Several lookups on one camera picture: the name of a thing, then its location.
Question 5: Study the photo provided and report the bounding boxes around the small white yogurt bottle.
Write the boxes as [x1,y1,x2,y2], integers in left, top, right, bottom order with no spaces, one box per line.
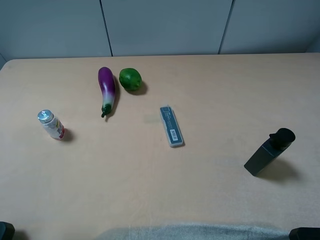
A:
[37,109,65,140]

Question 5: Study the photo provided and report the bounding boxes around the black left robot base corner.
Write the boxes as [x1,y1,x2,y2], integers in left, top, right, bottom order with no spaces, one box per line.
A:
[0,221,15,240]

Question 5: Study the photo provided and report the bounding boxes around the black right robot base corner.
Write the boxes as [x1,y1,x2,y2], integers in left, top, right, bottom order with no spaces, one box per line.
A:
[289,227,320,240]

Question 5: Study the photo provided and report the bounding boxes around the grey pencil lead case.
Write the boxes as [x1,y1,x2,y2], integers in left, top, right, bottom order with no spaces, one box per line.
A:
[160,105,184,148]

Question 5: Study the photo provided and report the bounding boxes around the green lime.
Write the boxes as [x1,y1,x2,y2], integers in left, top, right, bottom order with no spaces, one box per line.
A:
[118,68,142,92]

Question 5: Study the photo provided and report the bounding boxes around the purple toy eggplant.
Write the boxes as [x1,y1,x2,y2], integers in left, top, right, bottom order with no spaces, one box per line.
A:
[98,67,116,118]

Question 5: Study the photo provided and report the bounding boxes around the grey cloth at table edge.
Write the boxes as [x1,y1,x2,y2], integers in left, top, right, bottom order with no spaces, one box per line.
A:
[96,224,289,240]

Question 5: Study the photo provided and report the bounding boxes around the black pump bottle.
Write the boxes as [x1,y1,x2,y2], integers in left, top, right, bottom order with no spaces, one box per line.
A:
[244,128,296,177]

